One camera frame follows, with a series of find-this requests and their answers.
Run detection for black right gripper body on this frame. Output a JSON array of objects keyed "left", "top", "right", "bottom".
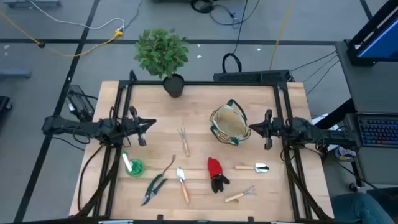
[{"left": 264, "top": 108, "right": 297, "bottom": 151}]

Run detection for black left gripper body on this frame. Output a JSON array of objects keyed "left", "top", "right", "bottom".
[{"left": 119, "top": 106, "right": 147, "bottom": 147}]

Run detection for beige green gardening bag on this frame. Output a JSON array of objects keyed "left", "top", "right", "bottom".
[{"left": 208, "top": 98, "right": 252, "bottom": 146}]

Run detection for wide scoop trowel wooden handle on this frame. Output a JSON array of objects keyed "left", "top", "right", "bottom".
[{"left": 234, "top": 162, "right": 271, "bottom": 174}]

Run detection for hand fork wooden handle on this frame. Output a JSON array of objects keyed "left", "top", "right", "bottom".
[{"left": 178, "top": 127, "right": 191, "bottom": 157}]

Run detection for red black garden glove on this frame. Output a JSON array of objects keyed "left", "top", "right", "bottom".
[{"left": 207, "top": 157, "right": 231, "bottom": 194}]

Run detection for narrow trowel wooden handle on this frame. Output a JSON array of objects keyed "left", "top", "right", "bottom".
[{"left": 176, "top": 167, "right": 190, "bottom": 204}]

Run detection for green handled pruning shears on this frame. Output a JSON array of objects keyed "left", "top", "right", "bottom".
[{"left": 141, "top": 154, "right": 177, "bottom": 207}]

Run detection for hand rake wooden handle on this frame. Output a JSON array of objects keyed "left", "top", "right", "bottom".
[{"left": 224, "top": 185, "right": 258, "bottom": 203}]

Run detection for black power strip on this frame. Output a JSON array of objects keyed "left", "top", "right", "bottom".
[{"left": 213, "top": 69, "right": 295, "bottom": 83}]

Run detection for black power supply box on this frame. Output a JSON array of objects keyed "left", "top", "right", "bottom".
[{"left": 64, "top": 84, "right": 96, "bottom": 123}]

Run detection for potted green plant black pot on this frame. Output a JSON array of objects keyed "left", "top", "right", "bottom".
[{"left": 134, "top": 27, "right": 190, "bottom": 99}]

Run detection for white blue yellow can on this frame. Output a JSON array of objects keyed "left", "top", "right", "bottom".
[{"left": 333, "top": 146, "right": 358, "bottom": 162}]

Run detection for computer keyboard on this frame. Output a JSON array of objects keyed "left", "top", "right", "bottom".
[{"left": 344, "top": 112, "right": 398, "bottom": 149}]

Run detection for grey rolling desk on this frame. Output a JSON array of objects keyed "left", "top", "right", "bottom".
[{"left": 335, "top": 40, "right": 398, "bottom": 194}]

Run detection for person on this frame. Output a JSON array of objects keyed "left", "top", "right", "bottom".
[{"left": 330, "top": 185, "right": 398, "bottom": 224}]

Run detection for grey flat platform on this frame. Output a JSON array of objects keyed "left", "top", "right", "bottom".
[{"left": 0, "top": 58, "right": 32, "bottom": 79}]

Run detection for black chair base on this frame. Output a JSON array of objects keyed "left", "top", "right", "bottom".
[{"left": 0, "top": 95, "right": 13, "bottom": 121}]

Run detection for monitor with blue screen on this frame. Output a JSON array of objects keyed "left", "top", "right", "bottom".
[{"left": 346, "top": 0, "right": 398, "bottom": 67}]

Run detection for grey cart base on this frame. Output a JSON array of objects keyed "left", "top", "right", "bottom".
[{"left": 2, "top": 0, "right": 62, "bottom": 9}]

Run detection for black aluminium table frame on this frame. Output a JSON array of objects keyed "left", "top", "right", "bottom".
[{"left": 73, "top": 70, "right": 335, "bottom": 224}]

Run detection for thin black cable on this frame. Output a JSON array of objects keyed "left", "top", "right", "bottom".
[
  {"left": 303, "top": 55, "right": 339, "bottom": 84},
  {"left": 290, "top": 51, "right": 338, "bottom": 73},
  {"left": 306, "top": 59, "right": 340, "bottom": 96}
]

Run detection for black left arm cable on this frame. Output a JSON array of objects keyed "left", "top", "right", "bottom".
[{"left": 76, "top": 144, "right": 105, "bottom": 214}]

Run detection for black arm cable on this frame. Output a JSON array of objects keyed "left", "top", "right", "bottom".
[
  {"left": 323, "top": 149, "right": 374, "bottom": 191},
  {"left": 76, "top": 144, "right": 105, "bottom": 214}
]

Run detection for black coiled cable loop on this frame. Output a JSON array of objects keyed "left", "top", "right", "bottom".
[{"left": 221, "top": 52, "right": 243, "bottom": 74}]

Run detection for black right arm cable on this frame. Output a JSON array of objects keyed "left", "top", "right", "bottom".
[{"left": 323, "top": 149, "right": 374, "bottom": 191}]

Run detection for yellow cable with plug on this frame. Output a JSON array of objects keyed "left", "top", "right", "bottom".
[{"left": 0, "top": 11, "right": 124, "bottom": 58}]

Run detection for plain yellow floor cable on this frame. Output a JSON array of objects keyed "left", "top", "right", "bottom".
[{"left": 269, "top": 0, "right": 295, "bottom": 71}]

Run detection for long black floor cable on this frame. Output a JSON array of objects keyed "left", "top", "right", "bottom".
[{"left": 231, "top": 0, "right": 249, "bottom": 55}]

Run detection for short black floor cable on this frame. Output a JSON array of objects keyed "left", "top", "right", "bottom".
[{"left": 123, "top": 0, "right": 144, "bottom": 30}]

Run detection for looped black floor cable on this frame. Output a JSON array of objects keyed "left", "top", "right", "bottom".
[{"left": 208, "top": 0, "right": 261, "bottom": 29}]

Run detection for black cable bundle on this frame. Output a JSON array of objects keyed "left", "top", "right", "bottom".
[{"left": 189, "top": 0, "right": 216, "bottom": 14}]

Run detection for white floor cable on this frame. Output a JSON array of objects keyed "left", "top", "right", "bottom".
[{"left": 28, "top": 0, "right": 126, "bottom": 31}]

